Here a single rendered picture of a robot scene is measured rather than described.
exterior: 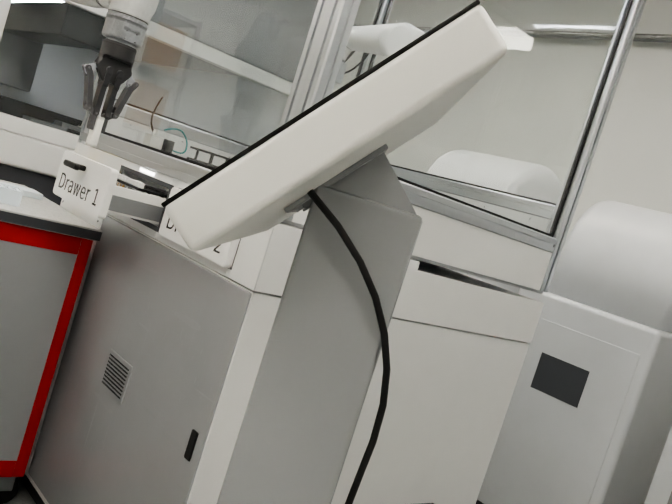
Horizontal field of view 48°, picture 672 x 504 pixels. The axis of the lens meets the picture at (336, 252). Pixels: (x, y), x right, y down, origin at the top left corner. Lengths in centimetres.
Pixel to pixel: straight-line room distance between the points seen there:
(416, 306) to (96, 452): 81
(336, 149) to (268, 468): 38
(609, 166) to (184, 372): 358
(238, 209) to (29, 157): 202
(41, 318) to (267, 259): 76
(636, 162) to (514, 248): 280
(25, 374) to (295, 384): 129
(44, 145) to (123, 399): 111
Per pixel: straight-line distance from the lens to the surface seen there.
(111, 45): 175
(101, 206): 169
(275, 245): 142
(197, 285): 158
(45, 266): 196
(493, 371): 203
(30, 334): 200
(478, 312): 190
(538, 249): 203
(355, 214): 80
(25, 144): 261
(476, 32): 64
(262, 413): 83
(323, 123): 62
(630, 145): 474
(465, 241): 179
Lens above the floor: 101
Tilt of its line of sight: 4 degrees down
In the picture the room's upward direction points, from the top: 18 degrees clockwise
